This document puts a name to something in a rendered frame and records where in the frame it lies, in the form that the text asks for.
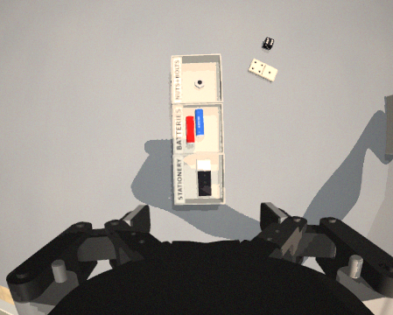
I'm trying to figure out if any cream domino tile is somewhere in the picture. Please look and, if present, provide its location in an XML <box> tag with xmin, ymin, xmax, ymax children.
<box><xmin>249</xmin><ymin>59</ymin><xmax>277</xmax><ymax>82</ymax></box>

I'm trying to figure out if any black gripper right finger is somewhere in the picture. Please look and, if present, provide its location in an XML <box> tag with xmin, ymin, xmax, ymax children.
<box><xmin>229</xmin><ymin>202</ymin><xmax>393</xmax><ymax>315</ymax></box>

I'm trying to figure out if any blue aa battery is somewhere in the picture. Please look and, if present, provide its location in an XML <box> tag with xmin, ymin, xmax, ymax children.
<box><xmin>195</xmin><ymin>108</ymin><xmax>204</xmax><ymax>138</ymax></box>

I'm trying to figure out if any black die with white pips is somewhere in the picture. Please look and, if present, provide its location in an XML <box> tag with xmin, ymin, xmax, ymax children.
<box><xmin>263</xmin><ymin>37</ymin><xmax>274</xmax><ymax>50</ymax></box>

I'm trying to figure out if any red battery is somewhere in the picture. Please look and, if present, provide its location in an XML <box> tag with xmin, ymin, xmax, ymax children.
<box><xmin>186</xmin><ymin>116</ymin><xmax>195</xmax><ymax>145</ymax></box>

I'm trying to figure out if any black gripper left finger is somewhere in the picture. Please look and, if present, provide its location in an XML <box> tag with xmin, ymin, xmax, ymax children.
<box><xmin>6</xmin><ymin>205</ymin><xmax>183</xmax><ymax>315</ymax></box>

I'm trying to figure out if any white hex nut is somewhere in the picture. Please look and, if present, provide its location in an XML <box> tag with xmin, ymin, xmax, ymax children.
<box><xmin>195</xmin><ymin>77</ymin><xmax>205</xmax><ymax>88</ymax></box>

